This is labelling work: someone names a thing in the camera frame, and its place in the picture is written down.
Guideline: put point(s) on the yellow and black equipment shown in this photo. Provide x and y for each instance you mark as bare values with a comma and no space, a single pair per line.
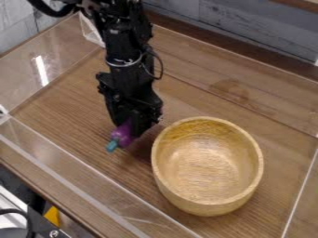
44,222

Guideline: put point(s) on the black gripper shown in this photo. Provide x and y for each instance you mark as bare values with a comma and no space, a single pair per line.
125,86

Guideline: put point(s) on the purple toy eggplant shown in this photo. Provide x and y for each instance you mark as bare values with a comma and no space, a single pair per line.
121,137

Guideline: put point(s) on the light wooden bowl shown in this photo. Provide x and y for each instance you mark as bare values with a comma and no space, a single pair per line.
207,165

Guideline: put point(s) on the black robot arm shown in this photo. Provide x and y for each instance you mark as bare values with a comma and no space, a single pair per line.
123,27

